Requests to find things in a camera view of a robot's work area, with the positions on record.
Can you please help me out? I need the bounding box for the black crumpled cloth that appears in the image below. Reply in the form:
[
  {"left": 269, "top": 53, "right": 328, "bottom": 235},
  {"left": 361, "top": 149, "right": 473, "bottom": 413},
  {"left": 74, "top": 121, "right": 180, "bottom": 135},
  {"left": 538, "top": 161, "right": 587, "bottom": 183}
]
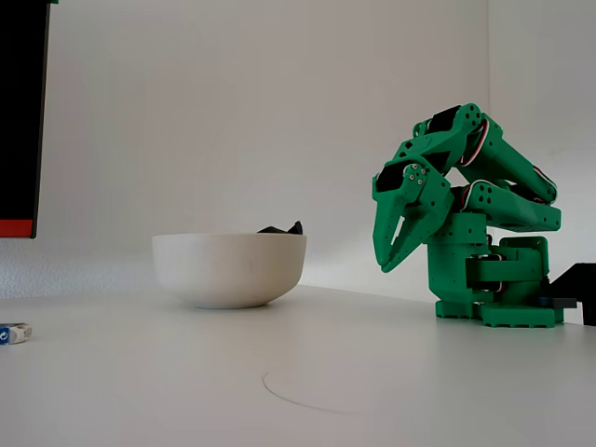
[{"left": 255, "top": 220, "right": 305, "bottom": 237}]

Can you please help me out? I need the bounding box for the servo wiring bundle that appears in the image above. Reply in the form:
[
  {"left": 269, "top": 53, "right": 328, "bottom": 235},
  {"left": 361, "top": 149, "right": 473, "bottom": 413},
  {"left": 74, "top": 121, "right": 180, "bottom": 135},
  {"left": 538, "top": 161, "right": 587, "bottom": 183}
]
[{"left": 458, "top": 118, "right": 493, "bottom": 167}]

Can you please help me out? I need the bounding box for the white round bowl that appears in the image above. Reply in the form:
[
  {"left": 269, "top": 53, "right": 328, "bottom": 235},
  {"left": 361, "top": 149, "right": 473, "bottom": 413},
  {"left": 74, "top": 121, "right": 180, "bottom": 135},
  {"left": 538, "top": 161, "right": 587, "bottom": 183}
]
[{"left": 151, "top": 232, "right": 308, "bottom": 311}]

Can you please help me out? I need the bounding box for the black table clamp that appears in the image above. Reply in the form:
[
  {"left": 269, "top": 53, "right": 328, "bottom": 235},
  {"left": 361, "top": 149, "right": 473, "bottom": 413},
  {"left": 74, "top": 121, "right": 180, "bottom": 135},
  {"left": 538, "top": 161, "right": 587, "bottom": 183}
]
[{"left": 538, "top": 262, "right": 596, "bottom": 327}]

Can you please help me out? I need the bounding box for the black panel with red stripe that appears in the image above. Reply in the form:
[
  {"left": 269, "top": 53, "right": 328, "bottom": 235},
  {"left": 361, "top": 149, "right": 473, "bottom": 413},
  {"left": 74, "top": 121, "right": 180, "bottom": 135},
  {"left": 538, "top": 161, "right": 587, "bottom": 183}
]
[{"left": 0, "top": 0, "right": 51, "bottom": 240}]

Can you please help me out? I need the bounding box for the blue and white eraser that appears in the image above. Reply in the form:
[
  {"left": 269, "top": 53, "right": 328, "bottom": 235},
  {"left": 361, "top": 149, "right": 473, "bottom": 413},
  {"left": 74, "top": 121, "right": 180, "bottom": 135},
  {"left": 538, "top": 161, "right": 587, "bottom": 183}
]
[{"left": 0, "top": 321, "right": 34, "bottom": 346}]

